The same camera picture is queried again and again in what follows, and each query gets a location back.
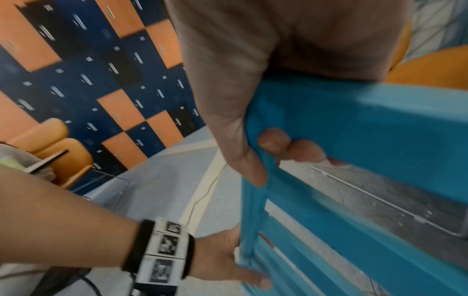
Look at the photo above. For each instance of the person's right hand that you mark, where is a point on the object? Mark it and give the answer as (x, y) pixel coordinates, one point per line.
(292, 43)

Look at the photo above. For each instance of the person's left hand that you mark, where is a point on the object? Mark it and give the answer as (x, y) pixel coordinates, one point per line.
(215, 260)

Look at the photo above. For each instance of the person's left forearm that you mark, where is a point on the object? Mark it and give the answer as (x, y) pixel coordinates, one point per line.
(62, 219)

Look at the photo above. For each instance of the white marker wrist tracker band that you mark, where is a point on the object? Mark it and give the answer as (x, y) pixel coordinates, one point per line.
(162, 254)

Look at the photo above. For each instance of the orange padded chair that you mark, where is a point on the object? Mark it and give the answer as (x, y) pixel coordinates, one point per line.
(40, 134)
(431, 66)
(69, 162)

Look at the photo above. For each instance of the white and yellow cloth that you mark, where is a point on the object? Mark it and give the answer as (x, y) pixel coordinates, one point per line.
(18, 159)

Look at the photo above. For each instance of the wall of orange blue lockers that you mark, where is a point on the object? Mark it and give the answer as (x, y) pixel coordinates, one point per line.
(95, 72)

